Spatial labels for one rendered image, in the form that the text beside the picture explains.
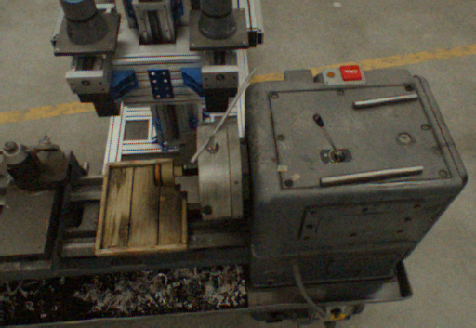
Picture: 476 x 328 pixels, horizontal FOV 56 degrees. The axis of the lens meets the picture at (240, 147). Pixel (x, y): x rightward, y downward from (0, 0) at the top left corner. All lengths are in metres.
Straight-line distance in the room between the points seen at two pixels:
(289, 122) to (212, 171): 0.27
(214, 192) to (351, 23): 2.66
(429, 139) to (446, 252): 1.39
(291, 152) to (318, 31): 2.43
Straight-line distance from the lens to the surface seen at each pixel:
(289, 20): 3.69
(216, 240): 1.56
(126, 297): 1.84
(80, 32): 1.77
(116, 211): 1.64
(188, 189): 1.37
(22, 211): 1.65
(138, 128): 2.71
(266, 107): 1.37
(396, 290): 1.93
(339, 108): 1.39
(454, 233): 2.78
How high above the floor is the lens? 2.29
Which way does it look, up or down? 54 degrees down
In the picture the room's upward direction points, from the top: straight up
